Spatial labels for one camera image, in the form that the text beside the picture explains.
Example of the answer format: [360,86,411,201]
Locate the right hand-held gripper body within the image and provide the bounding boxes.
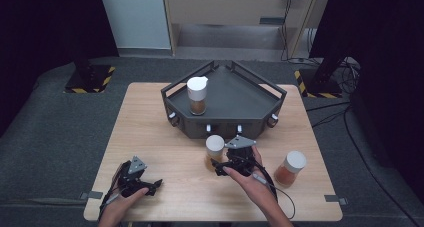
[224,135,258,177]

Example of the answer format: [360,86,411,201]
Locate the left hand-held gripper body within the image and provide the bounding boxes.
[116,155,153,199]

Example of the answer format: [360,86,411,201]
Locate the orange spice jar white lid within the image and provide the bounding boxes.
[204,134,226,172]

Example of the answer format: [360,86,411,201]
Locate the white-lidded jar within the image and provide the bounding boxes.
[273,150,308,188]

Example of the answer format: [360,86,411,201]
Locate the black corner storage rack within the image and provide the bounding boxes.
[160,60,288,141]

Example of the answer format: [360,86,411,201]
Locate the brown spice jar flip lid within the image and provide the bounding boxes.
[185,75,210,117]

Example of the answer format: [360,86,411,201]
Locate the person's right hand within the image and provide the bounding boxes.
[222,144,278,205]

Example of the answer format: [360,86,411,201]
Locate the person's left hand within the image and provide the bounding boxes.
[99,186,150,224]

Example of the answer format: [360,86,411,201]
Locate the grey cabinet label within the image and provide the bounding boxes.
[258,16,286,26]

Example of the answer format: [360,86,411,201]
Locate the white panel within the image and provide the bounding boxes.
[98,0,172,51]

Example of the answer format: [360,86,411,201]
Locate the dark curtain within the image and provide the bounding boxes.
[309,0,424,196]
[0,0,120,135]

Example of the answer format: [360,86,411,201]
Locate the right hand-held gripper cable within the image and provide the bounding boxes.
[250,162,297,221]

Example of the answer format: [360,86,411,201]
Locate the hand-held gripper cable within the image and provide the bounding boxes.
[250,162,297,221]
[97,168,123,222]

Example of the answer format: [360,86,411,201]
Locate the left hand-held gripper cable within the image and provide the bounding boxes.
[97,168,123,222]

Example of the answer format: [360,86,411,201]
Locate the grey table edge bracket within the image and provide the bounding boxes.
[79,190,104,202]
[323,194,349,207]

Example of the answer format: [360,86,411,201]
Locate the long black floor cable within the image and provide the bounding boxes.
[305,101,424,227]

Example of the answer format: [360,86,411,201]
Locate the black stand post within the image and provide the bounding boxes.
[68,36,95,85]
[311,50,351,93]

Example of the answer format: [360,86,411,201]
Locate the tangled black cable bundle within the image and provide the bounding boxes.
[333,56,362,95]

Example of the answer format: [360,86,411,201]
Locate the black socket cables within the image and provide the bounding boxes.
[279,0,309,64]

